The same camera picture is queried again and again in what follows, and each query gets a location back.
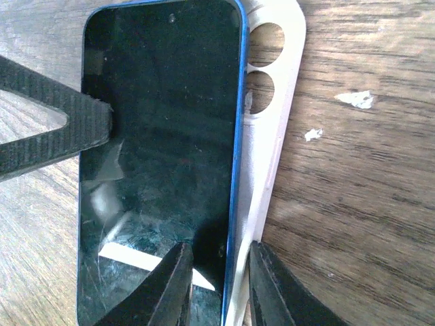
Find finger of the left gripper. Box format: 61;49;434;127
1;56;112;181

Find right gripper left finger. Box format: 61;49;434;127
96;242;193;326

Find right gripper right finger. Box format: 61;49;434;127
249;241;347;326

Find black phone blue edge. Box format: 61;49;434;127
77;1;249;325

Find beige phone case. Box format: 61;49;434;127
223;1;307;325

